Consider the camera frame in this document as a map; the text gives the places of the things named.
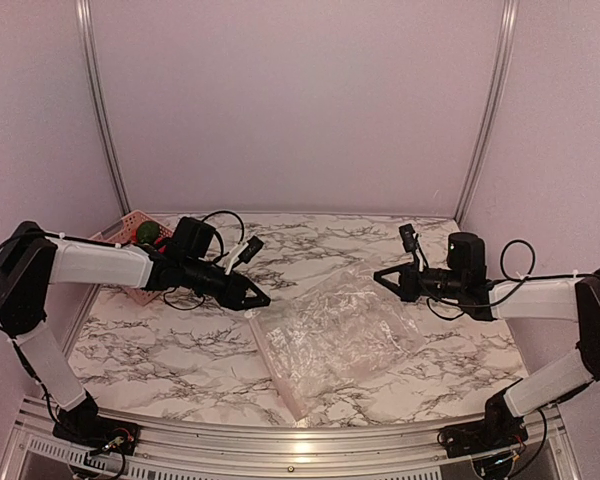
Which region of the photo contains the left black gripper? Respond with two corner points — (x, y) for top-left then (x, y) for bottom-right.
(182, 257), (271, 311)

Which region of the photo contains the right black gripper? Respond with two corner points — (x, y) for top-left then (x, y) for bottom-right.
(374, 260), (466, 302)

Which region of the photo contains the clear zip top bag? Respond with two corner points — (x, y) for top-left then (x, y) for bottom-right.
(248, 256), (425, 420)

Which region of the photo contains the red fake pepper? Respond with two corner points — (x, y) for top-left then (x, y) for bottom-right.
(154, 237), (172, 254)

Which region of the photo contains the green fake leafy vegetable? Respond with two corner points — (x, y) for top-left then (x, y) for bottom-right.
(135, 221), (162, 246)

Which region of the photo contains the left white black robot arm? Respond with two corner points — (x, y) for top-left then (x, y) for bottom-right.
(0, 217), (271, 445)

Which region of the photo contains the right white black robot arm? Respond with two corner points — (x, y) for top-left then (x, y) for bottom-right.
(373, 225), (600, 448)

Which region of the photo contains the pink plastic basket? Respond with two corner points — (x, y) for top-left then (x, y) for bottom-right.
(91, 210), (173, 306)

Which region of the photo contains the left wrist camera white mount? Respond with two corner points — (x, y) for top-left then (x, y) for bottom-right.
(224, 236), (264, 275)

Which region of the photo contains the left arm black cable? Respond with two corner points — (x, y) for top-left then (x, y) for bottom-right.
(162, 209), (246, 310)

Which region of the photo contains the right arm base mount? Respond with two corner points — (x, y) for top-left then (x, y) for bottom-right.
(437, 419), (529, 458)

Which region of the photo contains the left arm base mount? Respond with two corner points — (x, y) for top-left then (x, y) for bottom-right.
(53, 408), (140, 456)

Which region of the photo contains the front aluminium rail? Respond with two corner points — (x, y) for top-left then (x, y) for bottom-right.
(0, 398), (581, 479)

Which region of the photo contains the right aluminium frame post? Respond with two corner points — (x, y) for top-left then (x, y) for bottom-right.
(454, 0), (520, 226)

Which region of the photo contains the aluminium frame post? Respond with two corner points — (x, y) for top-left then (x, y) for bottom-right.
(75, 0), (131, 215)
(454, 0), (520, 226)

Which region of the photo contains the left aluminium frame post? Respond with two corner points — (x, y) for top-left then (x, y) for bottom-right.
(75, 0), (131, 215)

